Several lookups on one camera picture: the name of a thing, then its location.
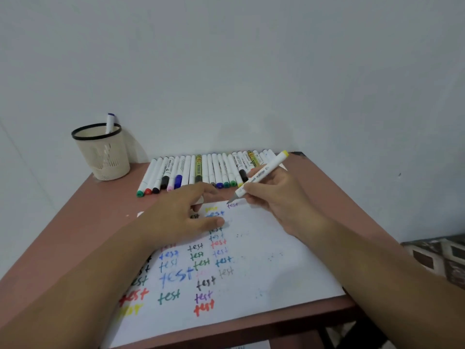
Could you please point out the person's left hand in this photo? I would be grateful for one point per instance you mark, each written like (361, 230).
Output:
(170, 221)

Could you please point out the person's right hand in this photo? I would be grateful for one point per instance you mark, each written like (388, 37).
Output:
(290, 203)

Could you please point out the person's left thumb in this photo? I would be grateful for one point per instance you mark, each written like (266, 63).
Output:
(209, 225)

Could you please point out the person's right fingers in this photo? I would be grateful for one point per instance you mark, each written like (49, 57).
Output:
(263, 190)

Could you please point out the white marker with yellow end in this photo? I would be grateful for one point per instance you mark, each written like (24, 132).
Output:
(267, 170)

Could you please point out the white paper sheet with writing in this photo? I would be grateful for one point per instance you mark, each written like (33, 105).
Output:
(261, 265)

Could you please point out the person's right forearm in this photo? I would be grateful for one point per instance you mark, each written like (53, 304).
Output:
(385, 287)

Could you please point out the person's left forearm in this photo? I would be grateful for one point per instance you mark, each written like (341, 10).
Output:
(72, 298)

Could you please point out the row of white markers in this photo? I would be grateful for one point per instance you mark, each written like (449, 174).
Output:
(207, 170)

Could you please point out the beige mesh pen holder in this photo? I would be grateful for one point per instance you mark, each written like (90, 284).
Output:
(103, 156)

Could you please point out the white marker with purple cap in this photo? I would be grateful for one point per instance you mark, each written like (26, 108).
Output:
(110, 121)

